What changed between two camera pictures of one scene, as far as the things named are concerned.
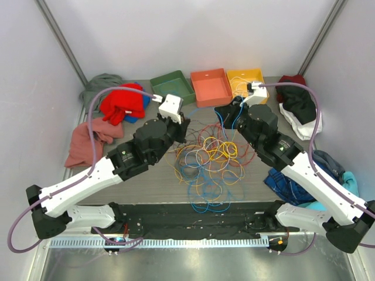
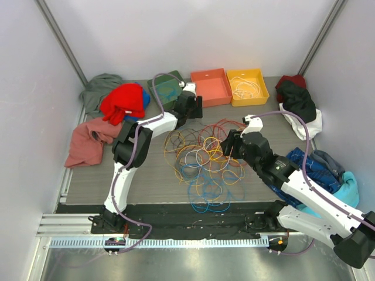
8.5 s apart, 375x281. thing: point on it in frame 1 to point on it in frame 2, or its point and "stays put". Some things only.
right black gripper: [226, 114] to [233, 138]
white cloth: [304, 131] stays put
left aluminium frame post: [44, 7] stays put
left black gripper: [181, 128] to [197, 113]
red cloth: [116, 105] stays put
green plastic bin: [174, 83] stays put
